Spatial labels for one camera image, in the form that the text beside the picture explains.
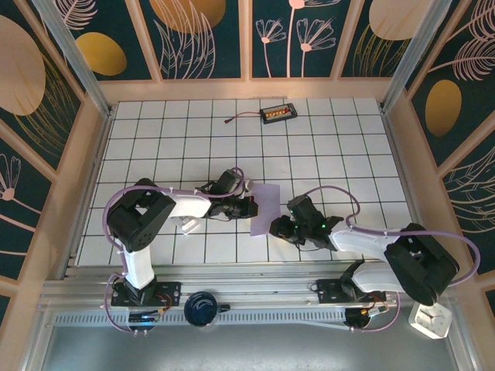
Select lilac paper sheet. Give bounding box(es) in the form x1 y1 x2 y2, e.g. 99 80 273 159
249 183 282 237

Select white square clock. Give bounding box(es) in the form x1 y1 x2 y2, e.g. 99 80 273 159
408 303 452 340

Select silver metal block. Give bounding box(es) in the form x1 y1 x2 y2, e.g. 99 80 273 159
172 216 200 236

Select small controller board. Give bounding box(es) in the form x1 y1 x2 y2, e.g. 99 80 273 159
346 307 387 325
128 311 162 325

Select black charger board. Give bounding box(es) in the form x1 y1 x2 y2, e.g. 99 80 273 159
259 103 299 124

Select dark blue cup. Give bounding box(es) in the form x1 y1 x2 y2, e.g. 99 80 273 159
183 291 232 329

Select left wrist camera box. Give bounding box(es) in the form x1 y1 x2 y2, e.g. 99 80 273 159
214 169 244 194

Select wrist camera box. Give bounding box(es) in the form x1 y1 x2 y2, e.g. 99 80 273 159
288 195 324 229
214 169 244 194

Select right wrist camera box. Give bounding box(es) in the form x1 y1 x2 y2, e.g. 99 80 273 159
288 195 324 229

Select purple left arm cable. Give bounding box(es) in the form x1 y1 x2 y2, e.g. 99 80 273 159
102 166 254 337

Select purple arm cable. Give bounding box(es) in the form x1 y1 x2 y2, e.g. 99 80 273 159
102 166 254 337
305 185 483 333

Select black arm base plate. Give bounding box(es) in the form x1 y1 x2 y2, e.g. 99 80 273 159
316 278 387 306
111 281 182 308

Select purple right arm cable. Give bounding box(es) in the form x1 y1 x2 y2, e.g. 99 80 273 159
305 185 483 333

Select aluminium front rail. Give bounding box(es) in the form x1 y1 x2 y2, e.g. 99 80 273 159
38 264 461 310

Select perforated metal cable tray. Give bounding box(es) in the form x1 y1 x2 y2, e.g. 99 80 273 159
52 311 351 329

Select thin red cable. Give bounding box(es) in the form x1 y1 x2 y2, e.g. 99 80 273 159
225 110 264 124

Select aluminium side rail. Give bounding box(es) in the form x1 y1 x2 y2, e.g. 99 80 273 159
381 107 442 275
61 110 115 279

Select wall panel leaf outlines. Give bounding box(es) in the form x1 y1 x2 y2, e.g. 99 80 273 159
439 142 495 277

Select wall panel circle and leaves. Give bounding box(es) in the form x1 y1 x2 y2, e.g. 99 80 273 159
137 0 244 82

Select wall panel with flowers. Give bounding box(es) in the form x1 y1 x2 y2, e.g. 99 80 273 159
249 0 343 81

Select wall panel with yellow ellipse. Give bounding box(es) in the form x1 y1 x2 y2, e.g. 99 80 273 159
57 0 155 82

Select aluminium corner post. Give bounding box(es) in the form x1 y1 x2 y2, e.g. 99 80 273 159
32 0 114 117
378 0 453 114

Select wall panel pale disc stems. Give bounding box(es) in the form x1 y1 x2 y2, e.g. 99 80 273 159
338 0 426 80

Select wall panel single flower outline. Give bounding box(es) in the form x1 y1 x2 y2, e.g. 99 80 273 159
0 123 55 285

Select wall panel oval and fern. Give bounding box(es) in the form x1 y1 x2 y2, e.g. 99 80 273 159
404 0 495 169

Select large wall panel pale disc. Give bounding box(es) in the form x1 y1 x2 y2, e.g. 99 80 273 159
0 0 86 182

